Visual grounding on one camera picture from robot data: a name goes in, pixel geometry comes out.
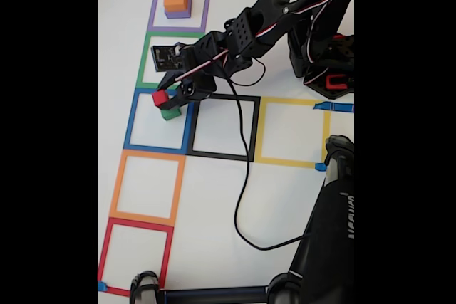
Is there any black tripod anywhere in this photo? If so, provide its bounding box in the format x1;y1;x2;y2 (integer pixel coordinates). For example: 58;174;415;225
129;135;355;304

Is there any blue tape strip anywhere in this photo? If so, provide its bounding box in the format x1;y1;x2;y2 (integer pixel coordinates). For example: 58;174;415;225
313;102;355;113

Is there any purple square frame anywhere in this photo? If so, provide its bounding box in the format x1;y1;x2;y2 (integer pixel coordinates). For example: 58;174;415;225
147;0;212;33

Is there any small red cube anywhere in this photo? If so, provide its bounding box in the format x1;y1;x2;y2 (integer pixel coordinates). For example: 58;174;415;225
152;90;169;108

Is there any green cube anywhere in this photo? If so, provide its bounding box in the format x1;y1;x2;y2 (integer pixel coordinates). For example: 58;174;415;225
160;105;182;122

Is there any yellow square frame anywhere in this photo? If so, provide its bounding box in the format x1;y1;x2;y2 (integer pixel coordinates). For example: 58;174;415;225
254;96;331;169

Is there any blue square frame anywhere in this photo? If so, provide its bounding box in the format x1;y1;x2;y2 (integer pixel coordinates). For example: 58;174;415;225
123;88;197;155

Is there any black cable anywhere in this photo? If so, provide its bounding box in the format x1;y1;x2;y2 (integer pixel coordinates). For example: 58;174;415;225
224;68;314;251

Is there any red square frame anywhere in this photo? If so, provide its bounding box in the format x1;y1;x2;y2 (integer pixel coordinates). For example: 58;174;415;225
98;216;175;298

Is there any orange square frame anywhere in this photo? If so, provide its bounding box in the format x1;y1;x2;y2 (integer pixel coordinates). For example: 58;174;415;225
109;149;187;227

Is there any black square frame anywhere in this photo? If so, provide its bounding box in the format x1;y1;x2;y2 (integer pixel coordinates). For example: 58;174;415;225
185;92;261;162

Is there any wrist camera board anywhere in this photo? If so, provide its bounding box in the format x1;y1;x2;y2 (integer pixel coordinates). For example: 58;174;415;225
151;43;188;73

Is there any large purple cube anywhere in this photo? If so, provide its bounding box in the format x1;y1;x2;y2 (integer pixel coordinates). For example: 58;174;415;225
165;0;193;19

